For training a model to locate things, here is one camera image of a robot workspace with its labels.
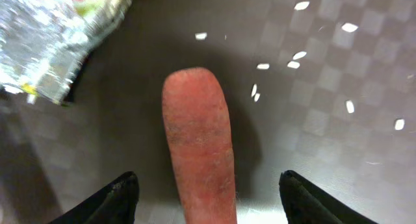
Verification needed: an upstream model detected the orange carrot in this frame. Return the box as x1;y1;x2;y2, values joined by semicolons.
162;68;237;223

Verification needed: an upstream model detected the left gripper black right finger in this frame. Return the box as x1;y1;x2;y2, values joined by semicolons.
279;170;376;224

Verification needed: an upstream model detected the yellow foil snack wrapper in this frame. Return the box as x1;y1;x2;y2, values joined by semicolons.
1;0;133;104

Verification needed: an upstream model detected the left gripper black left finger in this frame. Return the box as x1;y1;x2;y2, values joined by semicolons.
50;171;139;224

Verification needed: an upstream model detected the dark brown serving tray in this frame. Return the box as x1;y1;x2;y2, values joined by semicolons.
1;0;415;223

